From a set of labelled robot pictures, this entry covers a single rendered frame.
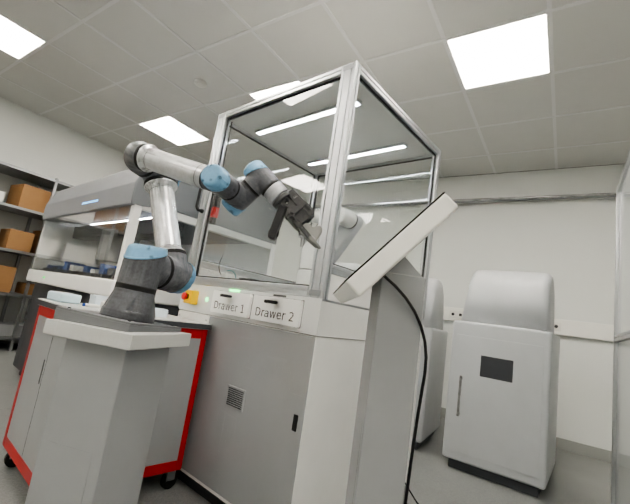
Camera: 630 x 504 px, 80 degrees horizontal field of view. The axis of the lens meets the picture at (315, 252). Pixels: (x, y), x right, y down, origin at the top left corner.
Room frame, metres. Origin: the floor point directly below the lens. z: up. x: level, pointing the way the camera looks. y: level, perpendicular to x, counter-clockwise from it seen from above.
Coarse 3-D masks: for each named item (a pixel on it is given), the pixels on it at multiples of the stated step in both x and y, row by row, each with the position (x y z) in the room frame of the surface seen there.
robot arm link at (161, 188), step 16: (144, 176) 1.31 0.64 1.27; (160, 176) 1.31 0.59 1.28; (160, 192) 1.31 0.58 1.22; (160, 208) 1.30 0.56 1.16; (160, 224) 1.29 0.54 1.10; (176, 224) 1.32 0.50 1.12; (160, 240) 1.28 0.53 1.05; (176, 240) 1.30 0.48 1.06; (176, 256) 1.26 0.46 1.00; (176, 272) 1.23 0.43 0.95; (192, 272) 1.31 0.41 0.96; (160, 288) 1.23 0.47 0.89; (176, 288) 1.27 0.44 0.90
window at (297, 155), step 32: (320, 96) 1.63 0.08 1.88; (256, 128) 1.93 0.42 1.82; (288, 128) 1.76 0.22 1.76; (320, 128) 1.61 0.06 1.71; (224, 160) 2.09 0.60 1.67; (288, 160) 1.73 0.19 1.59; (320, 160) 1.59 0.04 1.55; (320, 192) 1.57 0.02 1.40; (224, 224) 2.01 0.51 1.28; (256, 224) 1.83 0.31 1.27; (288, 224) 1.68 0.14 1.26; (224, 256) 1.97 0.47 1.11; (256, 256) 1.80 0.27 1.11; (288, 256) 1.66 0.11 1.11
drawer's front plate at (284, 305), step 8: (256, 296) 1.72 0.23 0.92; (264, 296) 1.68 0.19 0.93; (256, 304) 1.71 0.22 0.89; (264, 304) 1.68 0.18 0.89; (272, 304) 1.64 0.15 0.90; (280, 304) 1.61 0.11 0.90; (288, 304) 1.58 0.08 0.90; (296, 304) 1.55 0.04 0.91; (256, 312) 1.70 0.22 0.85; (264, 312) 1.67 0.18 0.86; (280, 312) 1.60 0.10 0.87; (288, 312) 1.57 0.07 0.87; (296, 312) 1.54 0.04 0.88; (264, 320) 1.66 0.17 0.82; (272, 320) 1.63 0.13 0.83; (280, 320) 1.60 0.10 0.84; (296, 320) 1.54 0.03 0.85
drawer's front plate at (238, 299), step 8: (216, 296) 1.91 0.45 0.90; (232, 296) 1.83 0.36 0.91; (240, 296) 1.79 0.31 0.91; (248, 296) 1.75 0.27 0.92; (216, 304) 1.91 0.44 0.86; (224, 304) 1.86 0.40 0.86; (232, 304) 1.82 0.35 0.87; (240, 304) 1.78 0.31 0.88; (248, 304) 1.75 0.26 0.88; (216, 312) 1.90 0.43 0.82; (224, 312) 1.85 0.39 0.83; (232, 312) 1.81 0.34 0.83; (248, 312) 1.75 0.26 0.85
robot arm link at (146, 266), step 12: (132, 252) 1.11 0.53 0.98; (144, 252) 1.11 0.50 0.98; (156, 252) 1.13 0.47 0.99; (132, 264) 1.11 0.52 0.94; (144, 264) 1.12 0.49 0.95; (156, 264) 1.14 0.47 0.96; (168, 264) 1.19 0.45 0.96; (120, 276) 1.12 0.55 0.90; (132, 276) 1.11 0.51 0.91; (144, 276) 1.12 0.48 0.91; (156, 276) 1.15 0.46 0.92; (168, 276) 1.20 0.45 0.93; (156, 288) 1.17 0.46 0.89
